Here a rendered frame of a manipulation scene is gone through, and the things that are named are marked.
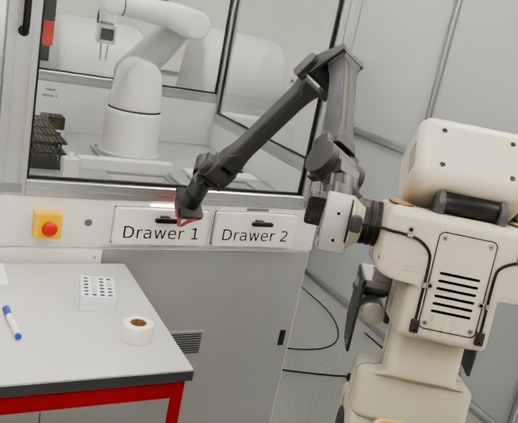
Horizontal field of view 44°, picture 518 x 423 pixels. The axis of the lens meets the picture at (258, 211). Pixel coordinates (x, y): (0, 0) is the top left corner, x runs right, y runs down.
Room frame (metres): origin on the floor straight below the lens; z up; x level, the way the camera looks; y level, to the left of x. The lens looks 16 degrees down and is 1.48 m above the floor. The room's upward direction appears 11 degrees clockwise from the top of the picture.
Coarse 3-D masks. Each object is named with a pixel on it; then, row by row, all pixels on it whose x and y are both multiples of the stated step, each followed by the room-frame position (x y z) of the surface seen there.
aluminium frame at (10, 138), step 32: (352, 0) 2.04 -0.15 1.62; (32, 32) 1.60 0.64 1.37; (352, 32) 2.05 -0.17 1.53; (32, 64) 1.60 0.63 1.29; (0, 96) 1.57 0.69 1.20; (32, 96) 1.60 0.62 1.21; (0, 128) 1.57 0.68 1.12; (32, 128) 1.62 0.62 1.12; (320, 128) 2.03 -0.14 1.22; (0, 160) 1.57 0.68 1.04; (0, 192) 1.58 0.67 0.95; (32, 192) 1.61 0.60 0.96; (64, 192) 1.65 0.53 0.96; (96, 192) 1.70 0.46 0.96; (128, 192) 1.74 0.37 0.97; (160, 192) 1.79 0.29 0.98; (224, 192) 1.89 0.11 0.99; (256, 192) 1.96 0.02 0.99; (288, 192) 2.02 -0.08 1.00
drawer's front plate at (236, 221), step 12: (216, 216) 1.87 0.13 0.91; (228, 216) 1.88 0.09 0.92; (240, 216) 1.90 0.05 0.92; (252, 216) 1.92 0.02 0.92; (264, 216) 1.94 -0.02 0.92; (276, 216) 1.97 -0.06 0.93; (288, 216) 1.99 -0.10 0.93; (216, 228) 1.87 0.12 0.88; (228, 228) 1.89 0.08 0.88; (240, 228) 1.91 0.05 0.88; (252, 228) 1.93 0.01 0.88; (264, 228) 1.95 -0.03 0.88; (276, 228) 1.97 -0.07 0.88; (288, 228) 1.99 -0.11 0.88; (216, 240) 1.87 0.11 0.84; (228, 240) 1.89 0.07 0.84; (252, 240) 1.93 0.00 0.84; (276, 240) 1.97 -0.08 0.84; (288, 240) 2.00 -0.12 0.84
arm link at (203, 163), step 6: (198, 156) 1.76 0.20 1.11; (204, 156) 1.75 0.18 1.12; (210, 156) 1.73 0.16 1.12; (198, 162) 1.73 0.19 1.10; (204, 162) 1.65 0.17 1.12; (210, 162) 1.64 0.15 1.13; (198, 168) 1.67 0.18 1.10; (204, 168) 1.63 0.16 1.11; (192, 174) 1.73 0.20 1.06; (198, 174) 1.65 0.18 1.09; (204, 180) 1.66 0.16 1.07; (210, 180) 1.67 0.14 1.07; (216, 186) 1.67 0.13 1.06
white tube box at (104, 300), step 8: (80, 280) 1.47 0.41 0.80; (88, 280) 1.48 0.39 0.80; (96, 280) 1.49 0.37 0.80; (104, 280) 1.50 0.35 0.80; (112, 280) 1.51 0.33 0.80; (80, 288) 1.44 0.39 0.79; (88, 288) 1.44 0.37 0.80; (104, 288) 1.45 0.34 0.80; (112, 288) 1.46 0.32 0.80; (80, 296) 1.40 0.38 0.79; (88, 296) 1.39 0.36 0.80; (96, 296) 1.40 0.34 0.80; (104, 296) 1.41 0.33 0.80; (112, 296) 1.42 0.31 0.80; (80, 304) 1.38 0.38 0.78; (88, 304) 1.39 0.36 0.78; (96, 304) 1.40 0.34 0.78; (104, 304) 1.40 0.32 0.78; (112, 304) 1.41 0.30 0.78
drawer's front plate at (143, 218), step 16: (128, 208) 1.73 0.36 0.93; (144, 208) 1.76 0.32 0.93; (160, 208) 1.79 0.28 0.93; (112, 224) 1.72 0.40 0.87; (128, 224) 1.73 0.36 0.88; (144, 224) 1.75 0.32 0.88; (160, 224) 1.78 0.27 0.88; (176, 224) 1.80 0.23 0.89; (192, 224) 1.83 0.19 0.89; (112, 240) 1.71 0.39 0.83; (128, 240) 1.73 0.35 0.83; (144, 240) 1.76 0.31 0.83; (160, 240) 1.78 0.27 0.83; (176, 240) 1.80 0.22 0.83; (192, 240) 1.83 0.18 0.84
